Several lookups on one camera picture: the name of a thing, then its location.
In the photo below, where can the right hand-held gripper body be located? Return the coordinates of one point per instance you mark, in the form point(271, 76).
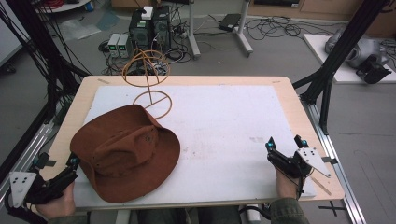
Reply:
point(291, 166)

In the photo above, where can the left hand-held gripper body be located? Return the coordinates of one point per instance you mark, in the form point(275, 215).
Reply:
point(49, 188)

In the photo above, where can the brown brimmed hat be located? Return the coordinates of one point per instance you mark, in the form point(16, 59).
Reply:
point(124, 155)

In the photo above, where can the person's left hand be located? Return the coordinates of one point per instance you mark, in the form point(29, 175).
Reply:
point(60, 205)

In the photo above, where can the person's right hand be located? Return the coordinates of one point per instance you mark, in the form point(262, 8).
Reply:
point(285, 186)

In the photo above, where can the dark tape mark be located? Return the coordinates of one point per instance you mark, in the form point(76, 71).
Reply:
point(51, 163)
point(330, 160)

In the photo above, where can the thin wooden stick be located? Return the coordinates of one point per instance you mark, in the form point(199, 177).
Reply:
point(320, 185)

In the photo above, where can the white table mat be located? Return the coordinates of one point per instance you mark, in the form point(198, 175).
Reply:
point(224, 130)

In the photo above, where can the white power strip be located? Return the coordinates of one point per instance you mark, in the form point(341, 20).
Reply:
point(252, 214)

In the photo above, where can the person's right leg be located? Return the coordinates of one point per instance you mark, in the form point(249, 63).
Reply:
point(218, 216)

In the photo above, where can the person's leg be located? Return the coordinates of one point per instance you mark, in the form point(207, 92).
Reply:
point(162, 216)
point(218, 216)

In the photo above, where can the white floor platform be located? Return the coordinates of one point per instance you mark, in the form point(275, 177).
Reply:
point(320, 53)

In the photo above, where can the black device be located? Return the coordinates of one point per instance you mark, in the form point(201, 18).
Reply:
point(372, 70)

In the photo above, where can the person's left leg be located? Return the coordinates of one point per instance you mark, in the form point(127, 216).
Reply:
point(162, 216)

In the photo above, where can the grey rounded machine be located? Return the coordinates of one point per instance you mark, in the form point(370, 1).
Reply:
point(361, 49)

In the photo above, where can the white metal stand leg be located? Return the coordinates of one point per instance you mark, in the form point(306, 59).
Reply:
point(243, 34)
point(193, 34)

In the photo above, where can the grey power supply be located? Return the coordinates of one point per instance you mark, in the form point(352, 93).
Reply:
point(124, 46)
point(113, 45)

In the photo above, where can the flat black box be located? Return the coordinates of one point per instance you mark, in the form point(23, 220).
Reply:
point(229, 21)

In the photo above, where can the clear plastic sheet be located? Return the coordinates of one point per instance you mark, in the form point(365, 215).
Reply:
point(79, 29)

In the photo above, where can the black computer tower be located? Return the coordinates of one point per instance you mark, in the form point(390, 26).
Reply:
point(140, 31)
point(162, 29)

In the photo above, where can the round white table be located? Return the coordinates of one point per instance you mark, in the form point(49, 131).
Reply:
point(68, 6)

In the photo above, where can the small white box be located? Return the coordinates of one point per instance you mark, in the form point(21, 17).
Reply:
point(147, 12)

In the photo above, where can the aluminium rail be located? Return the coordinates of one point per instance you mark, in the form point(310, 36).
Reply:
point(28, 152)
point(339, 174)

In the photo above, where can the black metal frame post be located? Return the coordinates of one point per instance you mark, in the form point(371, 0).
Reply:
point(40, 46)
point(342, 53)

